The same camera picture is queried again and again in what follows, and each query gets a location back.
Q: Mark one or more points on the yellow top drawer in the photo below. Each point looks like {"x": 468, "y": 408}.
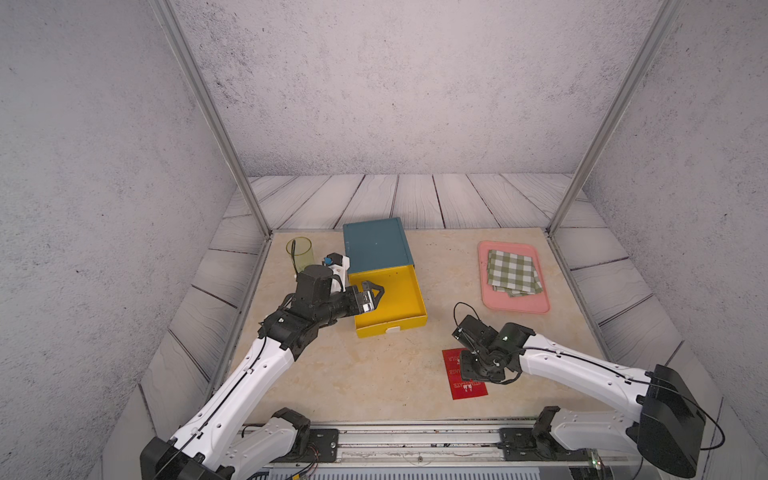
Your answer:
{"x": 401, "y": 307}

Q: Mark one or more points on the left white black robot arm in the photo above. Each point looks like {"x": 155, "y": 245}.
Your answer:
{"x": 209, "y": 445}

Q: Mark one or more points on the aluminium front rail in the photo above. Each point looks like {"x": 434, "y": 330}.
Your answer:
{"x": 448, "y": 450}

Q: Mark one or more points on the green translucent plastic cup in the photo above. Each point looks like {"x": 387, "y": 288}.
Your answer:
{"x": 301, "y": 253}

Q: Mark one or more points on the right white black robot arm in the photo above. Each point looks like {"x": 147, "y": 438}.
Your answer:
{"x": 652, "y": 414}

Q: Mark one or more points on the green checkered cloth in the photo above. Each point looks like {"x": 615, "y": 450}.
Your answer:
{"x": 515, "y": 275}

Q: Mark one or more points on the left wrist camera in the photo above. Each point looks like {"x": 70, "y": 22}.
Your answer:
{"x": 339, "y": 265}

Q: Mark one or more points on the pink plastic tray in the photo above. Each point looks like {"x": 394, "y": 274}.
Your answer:
{"x": 499, "y": 301}

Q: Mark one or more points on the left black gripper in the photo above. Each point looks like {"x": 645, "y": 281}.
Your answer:
{"x": 367, "y": 303}

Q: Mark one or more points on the teal drawer cabinet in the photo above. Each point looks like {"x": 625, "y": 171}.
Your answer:
{"x": 376, "y": 244}

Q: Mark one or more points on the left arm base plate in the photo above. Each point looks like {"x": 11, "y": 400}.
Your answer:
{"x": 315, "y": 445}

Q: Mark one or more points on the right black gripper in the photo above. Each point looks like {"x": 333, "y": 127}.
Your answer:
{"x": 494, "y": 377}

